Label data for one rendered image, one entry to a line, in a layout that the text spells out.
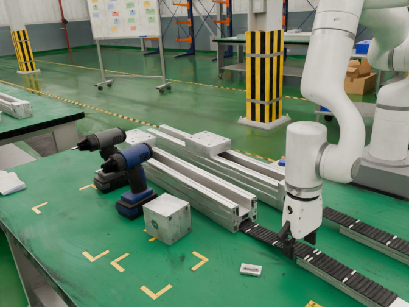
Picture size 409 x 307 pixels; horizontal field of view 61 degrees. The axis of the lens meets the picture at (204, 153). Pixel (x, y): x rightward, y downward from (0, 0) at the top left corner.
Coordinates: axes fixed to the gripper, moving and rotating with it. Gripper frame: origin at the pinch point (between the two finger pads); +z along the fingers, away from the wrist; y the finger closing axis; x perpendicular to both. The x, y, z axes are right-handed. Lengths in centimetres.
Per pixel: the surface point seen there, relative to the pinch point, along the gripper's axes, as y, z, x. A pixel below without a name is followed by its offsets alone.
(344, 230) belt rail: 17.8, 3.0, -1.8
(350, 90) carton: 453, 76, 244
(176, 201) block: -15.0, -5.5, 31.9
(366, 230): 18.7, 0.8, -7.2
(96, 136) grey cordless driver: -21, -17, 71
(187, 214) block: -14.0, -2.2, 28.4
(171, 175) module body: -5.0, -4.0, 49.4
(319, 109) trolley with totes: 264, 52, 172
